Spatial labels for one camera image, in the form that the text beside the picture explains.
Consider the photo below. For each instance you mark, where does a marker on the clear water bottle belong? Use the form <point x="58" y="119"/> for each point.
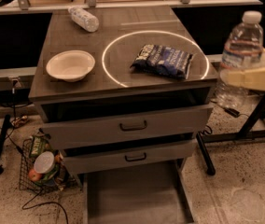
<point x="84" y="19"/>
<point x="242" y="50"/>

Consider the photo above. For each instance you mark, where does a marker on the grey drawer cabinet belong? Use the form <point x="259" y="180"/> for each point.
<point x="113" y="87"/>

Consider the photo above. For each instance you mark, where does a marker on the grey open bottom drawer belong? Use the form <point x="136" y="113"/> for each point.
<point x="146" y="194"/>

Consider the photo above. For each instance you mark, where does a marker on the lying clear water bottle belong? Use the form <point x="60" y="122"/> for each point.
<point x="84" y="19"/>

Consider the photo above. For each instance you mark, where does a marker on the grey middle drawer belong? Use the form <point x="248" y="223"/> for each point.
<point x="129" y="157"/>

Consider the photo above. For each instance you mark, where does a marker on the grey top drawer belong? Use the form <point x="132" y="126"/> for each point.
<point x="106" y="130"/>

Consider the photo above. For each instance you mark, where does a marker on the black power adapter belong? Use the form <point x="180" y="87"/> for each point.
<point x="232" y="112"/>

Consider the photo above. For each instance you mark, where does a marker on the blue chips bag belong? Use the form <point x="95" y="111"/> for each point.
<point x="163" y="61"/>

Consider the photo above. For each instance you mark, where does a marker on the white paper bowl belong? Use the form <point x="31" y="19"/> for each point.
<point x="71" y="65"/>

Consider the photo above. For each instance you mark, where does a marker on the green snack box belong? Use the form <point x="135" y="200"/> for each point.
<point x="38" y="146"/>

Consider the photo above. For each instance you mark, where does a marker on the white-lidded container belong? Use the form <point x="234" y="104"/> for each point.
<point x="44" y="163"/>

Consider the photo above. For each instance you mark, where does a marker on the red apple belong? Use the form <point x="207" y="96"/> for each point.
<point x="34" y="176"/>

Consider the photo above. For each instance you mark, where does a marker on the black right table frame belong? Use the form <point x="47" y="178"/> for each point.
<point x="245" y="133"/>

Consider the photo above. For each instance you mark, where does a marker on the black wire basket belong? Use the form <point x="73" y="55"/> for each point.
<point x="56" y="179"/>

